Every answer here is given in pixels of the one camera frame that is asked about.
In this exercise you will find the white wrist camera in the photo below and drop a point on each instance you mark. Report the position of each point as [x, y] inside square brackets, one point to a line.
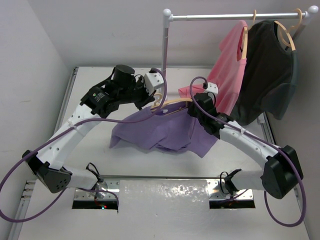
[153, 81]
[210, 88]

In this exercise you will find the metal base rail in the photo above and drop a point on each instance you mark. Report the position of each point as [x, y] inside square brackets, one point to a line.
[209, 190]

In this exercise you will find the pink t shirt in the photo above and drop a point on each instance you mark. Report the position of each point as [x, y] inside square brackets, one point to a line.
[228, 71]

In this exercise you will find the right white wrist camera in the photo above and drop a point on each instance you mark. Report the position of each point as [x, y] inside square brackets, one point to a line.
[210, 88]

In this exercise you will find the purple t shirt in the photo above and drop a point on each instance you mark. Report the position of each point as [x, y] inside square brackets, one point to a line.
[176, 133]

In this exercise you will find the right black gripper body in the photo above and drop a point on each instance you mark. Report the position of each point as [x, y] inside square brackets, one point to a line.
[192, 112]

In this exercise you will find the dark grey t shirt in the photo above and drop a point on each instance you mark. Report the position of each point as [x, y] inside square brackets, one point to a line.
[270, 76]

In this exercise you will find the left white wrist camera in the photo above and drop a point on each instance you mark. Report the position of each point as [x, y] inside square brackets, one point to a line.
[153, 81]

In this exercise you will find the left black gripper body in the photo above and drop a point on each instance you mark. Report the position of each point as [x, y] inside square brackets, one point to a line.
[137, 93]

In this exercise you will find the white clothes rack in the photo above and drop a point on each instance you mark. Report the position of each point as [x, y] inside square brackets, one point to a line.
[168, 18]

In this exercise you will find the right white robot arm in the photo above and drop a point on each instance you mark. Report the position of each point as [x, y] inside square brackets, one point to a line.
[280, 166]

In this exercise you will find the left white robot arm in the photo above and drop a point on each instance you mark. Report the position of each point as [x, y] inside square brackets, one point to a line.
[121, 87]

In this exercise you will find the beige hanger holding dark shirt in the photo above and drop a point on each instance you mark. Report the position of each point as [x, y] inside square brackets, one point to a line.
[284, 33]

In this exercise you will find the beige hanger holding pink shirt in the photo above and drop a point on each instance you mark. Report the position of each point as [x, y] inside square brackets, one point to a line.
[245, 36]

